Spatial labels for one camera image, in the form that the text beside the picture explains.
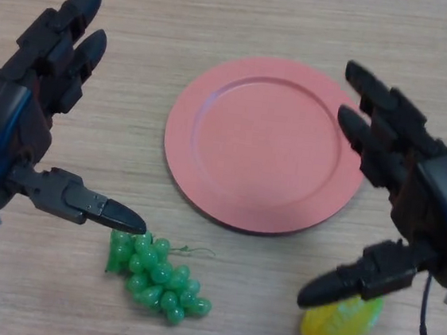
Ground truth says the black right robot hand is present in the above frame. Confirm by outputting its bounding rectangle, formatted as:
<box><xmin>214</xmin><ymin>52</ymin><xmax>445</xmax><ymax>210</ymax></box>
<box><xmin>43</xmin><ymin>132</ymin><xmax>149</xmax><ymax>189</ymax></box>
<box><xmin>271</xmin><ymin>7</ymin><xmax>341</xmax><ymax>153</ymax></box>
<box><xmin>296</xmin><ymin>57</ymin><xmax>447</xmax><ymax>325</ymax></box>

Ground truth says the pink round plate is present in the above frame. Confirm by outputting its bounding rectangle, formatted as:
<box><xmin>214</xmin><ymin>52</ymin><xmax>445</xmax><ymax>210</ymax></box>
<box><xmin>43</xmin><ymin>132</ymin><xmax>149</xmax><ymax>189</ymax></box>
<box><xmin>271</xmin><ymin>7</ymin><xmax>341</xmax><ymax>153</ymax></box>
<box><xmin>155</xmin><ymin>46</ymin><xmax>377</xmax><ymax>246</ymax></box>

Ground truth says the green grape bunch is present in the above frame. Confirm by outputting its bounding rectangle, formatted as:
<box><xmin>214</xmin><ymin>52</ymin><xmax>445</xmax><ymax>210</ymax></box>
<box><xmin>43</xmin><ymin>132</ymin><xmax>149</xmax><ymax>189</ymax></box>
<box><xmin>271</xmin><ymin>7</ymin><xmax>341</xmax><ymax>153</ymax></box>
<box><xmin>99</xmin><ymin>228</ymin><xmax>220</xmax><ymax>330</ymax></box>

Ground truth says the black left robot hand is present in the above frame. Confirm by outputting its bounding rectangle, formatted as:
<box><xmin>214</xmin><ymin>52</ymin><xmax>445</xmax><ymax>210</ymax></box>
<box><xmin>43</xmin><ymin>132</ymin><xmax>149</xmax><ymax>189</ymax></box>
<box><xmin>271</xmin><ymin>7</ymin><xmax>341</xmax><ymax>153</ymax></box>
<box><xmin>0</xmin><ymin>0</ymin><xmax>173</xmax><ymax>236</ymax></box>

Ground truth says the yellow starfruit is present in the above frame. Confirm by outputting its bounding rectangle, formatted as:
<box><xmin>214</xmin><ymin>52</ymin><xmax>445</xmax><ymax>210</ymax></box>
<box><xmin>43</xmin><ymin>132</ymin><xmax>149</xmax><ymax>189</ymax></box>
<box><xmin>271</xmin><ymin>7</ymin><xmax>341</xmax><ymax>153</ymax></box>
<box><xmin>298</xmin><ymin>286</ymin><xmax>387</xmax><ymax>335</ymax></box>

